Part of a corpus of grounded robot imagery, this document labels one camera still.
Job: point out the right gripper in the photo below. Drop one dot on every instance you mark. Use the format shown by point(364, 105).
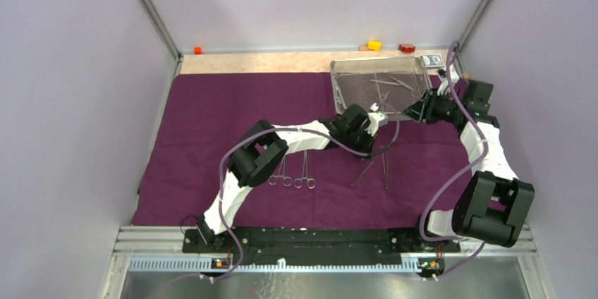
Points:
point(433, 99)

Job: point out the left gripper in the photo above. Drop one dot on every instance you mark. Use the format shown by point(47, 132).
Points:
point(367, 146)

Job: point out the steel needle holder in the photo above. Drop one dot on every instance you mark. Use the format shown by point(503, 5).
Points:
point(385, 164)

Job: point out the steel curved tweezers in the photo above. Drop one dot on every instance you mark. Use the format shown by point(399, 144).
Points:
point(362, 173)

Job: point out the metal mesh instrument tray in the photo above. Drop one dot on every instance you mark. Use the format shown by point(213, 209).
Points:
point(353, 77)

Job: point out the blue playing card deck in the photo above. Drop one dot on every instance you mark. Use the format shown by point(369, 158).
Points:
point(432, 60)

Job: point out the steel hemostat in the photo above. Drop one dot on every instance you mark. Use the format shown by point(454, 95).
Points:
point(305, 180)

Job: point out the steel forceps clamp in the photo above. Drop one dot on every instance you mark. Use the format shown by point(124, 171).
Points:
point(280, 175)

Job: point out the purple cloth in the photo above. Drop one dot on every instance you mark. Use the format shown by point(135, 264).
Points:
point(207, 114)

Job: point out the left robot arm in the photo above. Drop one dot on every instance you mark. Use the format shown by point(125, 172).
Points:
point(261, 150)

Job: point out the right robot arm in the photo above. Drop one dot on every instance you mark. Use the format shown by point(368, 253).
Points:
point(494, 205)

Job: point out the red small block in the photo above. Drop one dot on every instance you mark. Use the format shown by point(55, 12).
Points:
point(406, 48)

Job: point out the yellow small block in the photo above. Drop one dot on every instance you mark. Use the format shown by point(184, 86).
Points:
point(374, 45)

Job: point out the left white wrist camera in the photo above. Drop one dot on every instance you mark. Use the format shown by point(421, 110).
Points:
point(377, 118)

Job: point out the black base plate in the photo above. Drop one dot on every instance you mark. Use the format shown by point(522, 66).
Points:
point(311, 247)

